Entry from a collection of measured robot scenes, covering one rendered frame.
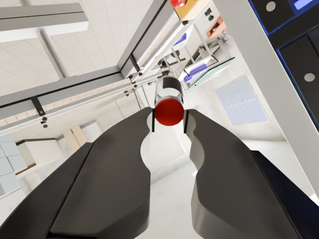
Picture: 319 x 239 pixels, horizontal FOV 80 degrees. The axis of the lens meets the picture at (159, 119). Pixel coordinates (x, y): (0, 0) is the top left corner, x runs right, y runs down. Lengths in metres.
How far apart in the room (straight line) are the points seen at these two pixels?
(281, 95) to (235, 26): 0.17
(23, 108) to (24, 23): 0.43
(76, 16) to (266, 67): 1.04
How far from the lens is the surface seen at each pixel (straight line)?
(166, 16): 0.74
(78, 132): 7.38
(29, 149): 6.06
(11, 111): 0.97
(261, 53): 0.44
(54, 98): 0.98
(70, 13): 1.27
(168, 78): 0.15
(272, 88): 0.45
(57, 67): 1.10
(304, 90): 0.44
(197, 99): 8.12
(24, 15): 1.22
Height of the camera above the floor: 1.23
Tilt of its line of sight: level
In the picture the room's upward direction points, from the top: 152 degrees clockwise
